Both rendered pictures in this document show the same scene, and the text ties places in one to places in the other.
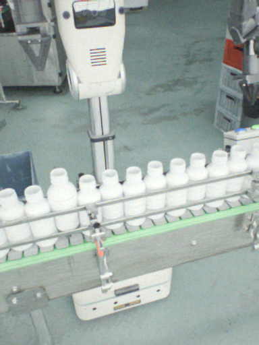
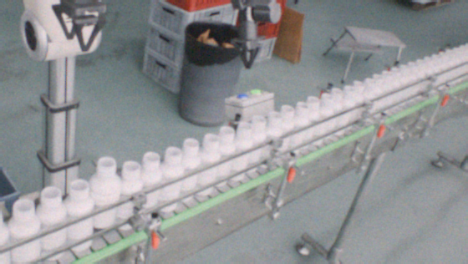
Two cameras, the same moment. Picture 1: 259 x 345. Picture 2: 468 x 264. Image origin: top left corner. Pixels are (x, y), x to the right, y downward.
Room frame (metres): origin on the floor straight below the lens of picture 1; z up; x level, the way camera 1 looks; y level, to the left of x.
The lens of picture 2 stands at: (-0.13, 0.41, 1.82)
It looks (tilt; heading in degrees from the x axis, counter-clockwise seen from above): 31 degrees down; 333
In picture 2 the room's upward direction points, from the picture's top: 9 degrees clockwise
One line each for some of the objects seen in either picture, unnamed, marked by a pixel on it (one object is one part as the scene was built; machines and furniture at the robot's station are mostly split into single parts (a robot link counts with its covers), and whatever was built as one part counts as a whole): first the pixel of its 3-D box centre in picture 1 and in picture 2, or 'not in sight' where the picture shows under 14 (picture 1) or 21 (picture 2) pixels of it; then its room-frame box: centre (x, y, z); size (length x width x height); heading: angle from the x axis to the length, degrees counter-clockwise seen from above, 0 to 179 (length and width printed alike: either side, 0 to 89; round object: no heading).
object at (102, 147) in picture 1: (104, 168); (58, 144); (1.29, 0.12, 0.74); 0.11 x 0.11 x 0.40; 15
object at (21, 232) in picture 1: (15, 220); (51, 223); (0.58, 0.28, 1.08); 0.06 x 0.06 x 0.17
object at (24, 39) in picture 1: (36, 47); (83, 27); (0.74, 0.19, 1.44); 0.07 x 0.07 x 0.09; 16
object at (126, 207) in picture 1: (134, 196); (169, 179); (0.65, -0.01, 1.08); 0.06 x 0.06 x 0.17
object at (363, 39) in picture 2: not in sight; (362, 51); (2.87, -2.98, 0.21); 0.61 x 0.47 x 0.41; 159
